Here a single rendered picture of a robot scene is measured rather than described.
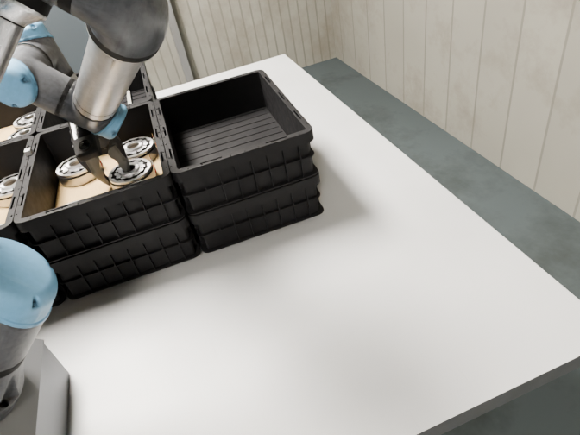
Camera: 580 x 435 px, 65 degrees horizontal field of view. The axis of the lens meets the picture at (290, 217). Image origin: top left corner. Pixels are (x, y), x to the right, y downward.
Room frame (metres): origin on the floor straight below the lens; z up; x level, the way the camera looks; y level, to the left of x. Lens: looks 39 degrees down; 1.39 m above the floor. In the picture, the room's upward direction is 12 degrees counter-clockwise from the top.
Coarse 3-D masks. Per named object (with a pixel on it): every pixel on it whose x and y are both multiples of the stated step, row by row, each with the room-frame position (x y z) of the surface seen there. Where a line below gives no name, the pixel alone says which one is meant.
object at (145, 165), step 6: (132, 162) 0.98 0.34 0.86; (138, 162) 0.97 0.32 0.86; (144, 162) 0.97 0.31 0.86; (150, 162) 0.96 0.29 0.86; (114, 168) 0.97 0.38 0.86; (144, 168) 0.94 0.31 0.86; (150, 168) 0.94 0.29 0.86; (114, 174) 0.94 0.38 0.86; (132, 174) 0.92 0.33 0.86; (138, 174) 0.92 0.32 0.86; (144, 174) 0.91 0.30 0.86; (114, 180) 0.91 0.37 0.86; (120, 180) 0.90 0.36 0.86; (126, 180) 0.90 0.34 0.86; (132, 180) 0.90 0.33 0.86
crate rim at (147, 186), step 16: (64, 128) 1.10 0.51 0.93; (160, 144) 0.90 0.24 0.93; (32, 160) 0.96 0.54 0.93; (160, 160) 0.84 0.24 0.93; (32, 176) 0.89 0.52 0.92; (160, 176) 0.77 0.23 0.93; (112, 192) 0.75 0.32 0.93; (128, 192) 0.75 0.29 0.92; (144, 192) 0.76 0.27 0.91; (16, 208) 0.77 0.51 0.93; (64, 208) 0.73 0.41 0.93; (80, 208) 0.73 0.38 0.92; (96, 208) 0.74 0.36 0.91; (16, 224) 0.72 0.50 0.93; (32, 224) 0.72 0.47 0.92; (48, 224) 0.72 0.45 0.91
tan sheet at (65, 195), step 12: (108, 156) 1.09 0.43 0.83; (156, 156) 1.04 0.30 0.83; (108, 168) 1.03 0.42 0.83; (156, 168) 0.98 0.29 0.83; (96, 180) 0.98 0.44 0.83; (60, 192) 0.96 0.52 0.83; (72, 192) 0.95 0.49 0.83; (84, 192) 0.94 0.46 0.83; (96, 192) 0.93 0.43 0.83; (60, 204) 0.91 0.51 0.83
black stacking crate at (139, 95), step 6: (138, 72) 1.53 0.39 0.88; (138, 78) 1.53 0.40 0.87; (132, 84) 1.53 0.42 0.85; (138, 84) 1.53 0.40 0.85; (150, 84) 1.50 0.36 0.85; (132, 90) 1.52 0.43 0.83; (138, 90) 1.53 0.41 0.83; (144, 90) 1.51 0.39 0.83; (126, 96) 1.49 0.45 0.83; (132, 96) 1.48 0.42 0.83; (138, 96) 1.47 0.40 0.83; (144, 96) 1.46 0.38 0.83; (126, 102) 1.44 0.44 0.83; (132, 102) 1.43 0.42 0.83; (48, 114) 1.25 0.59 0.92; (48, 120) 1.22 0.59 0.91; (54, 120) 1.27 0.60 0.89; (60, 120) 1.33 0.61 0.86; (48, 126) 1.19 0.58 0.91
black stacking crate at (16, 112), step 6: (0, 102) 1.45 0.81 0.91; (0, 108) 1.45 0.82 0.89; (6, 108) 1.45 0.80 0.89; (12, 108) 1.45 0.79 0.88; (18, 108) 1.46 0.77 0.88; (24, 108) 1.46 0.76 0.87; (30, 108) 1.46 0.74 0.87; (0, 114) 1.44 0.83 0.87; (6, 114) 1.45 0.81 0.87; (12, 114) 1.45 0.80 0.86; (18, 114) 1.45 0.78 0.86; (24, 114) 1.46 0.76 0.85; (0, 120) 1.44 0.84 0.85; (6, 120) 1.45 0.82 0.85; (12, 120) 1.45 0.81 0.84; (0, 126) 1.44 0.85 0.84; (6, 126) 1.44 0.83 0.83
